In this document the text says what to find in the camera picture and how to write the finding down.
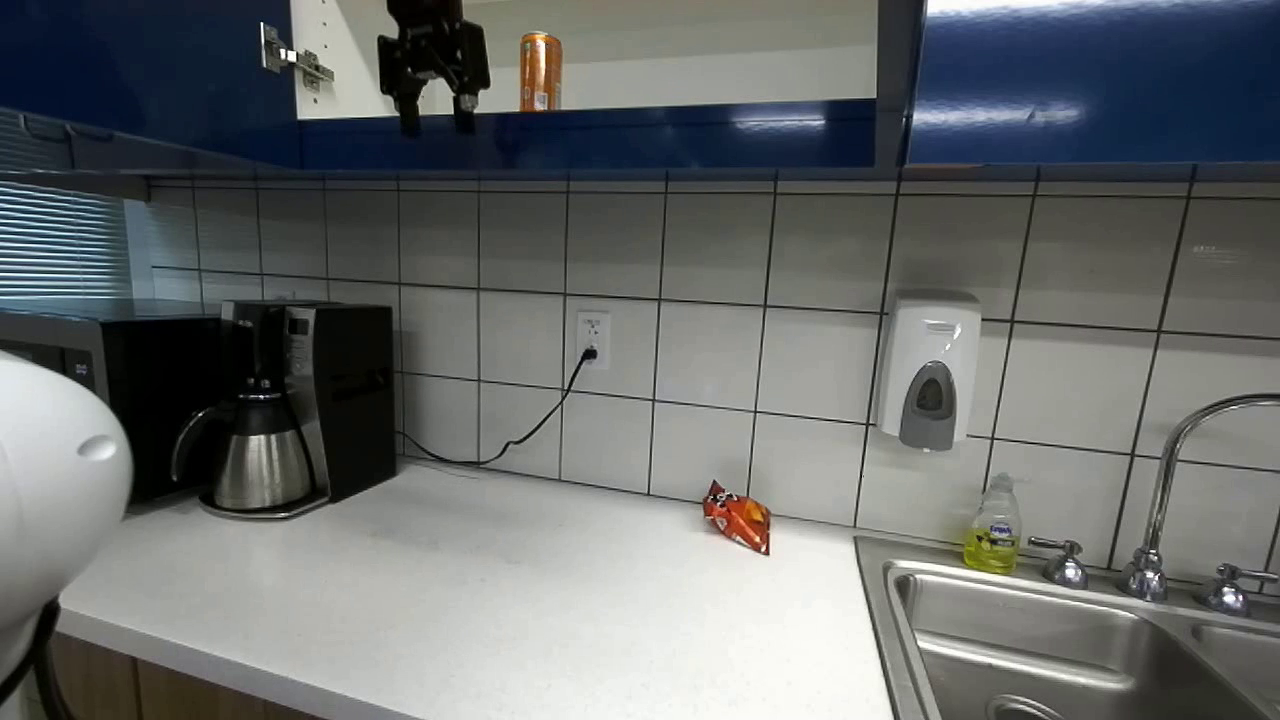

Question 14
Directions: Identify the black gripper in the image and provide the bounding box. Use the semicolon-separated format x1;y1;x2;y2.
374;0;491;130

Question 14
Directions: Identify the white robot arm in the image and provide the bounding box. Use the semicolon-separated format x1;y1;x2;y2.
0;0;485;720

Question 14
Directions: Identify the cupboard door hinge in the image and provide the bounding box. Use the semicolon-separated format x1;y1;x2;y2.
254;19;332;86

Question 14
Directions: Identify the blue upper cupboard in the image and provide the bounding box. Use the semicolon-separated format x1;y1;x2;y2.
3;0;922;174

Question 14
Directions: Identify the blue right cupboard door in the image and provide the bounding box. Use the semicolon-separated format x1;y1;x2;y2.
909;0;1280;165

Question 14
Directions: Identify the steel coffee maker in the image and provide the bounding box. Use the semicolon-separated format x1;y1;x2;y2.
219;299;396;513

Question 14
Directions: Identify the black microwave oven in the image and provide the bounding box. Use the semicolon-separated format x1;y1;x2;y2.
0;302;222;502

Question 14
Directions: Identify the steel coffee carafe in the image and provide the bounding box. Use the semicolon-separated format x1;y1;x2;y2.
168;389;318;517

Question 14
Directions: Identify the orange snack bag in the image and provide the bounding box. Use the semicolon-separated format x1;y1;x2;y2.
703;484;770;556

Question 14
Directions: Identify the white soap dispenser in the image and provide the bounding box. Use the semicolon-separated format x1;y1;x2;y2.
874;292;979;451

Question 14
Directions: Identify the wooden lower cabinet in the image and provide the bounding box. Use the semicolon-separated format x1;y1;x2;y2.
50;634;310;720

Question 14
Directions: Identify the yellow dish soap bottle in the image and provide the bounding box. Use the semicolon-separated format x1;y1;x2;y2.
959;477;1020;577

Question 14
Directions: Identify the stainless steel sink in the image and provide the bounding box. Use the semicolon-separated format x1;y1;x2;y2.
855;539;1280;720

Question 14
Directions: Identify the chrome faucet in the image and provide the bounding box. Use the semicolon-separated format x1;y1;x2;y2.
1001;392;1280;610

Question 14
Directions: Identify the white wall outlet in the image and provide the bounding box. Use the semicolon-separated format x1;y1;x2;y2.
573;306;613;377

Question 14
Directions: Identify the black power cord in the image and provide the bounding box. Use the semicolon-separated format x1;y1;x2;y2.
391;347;600;472

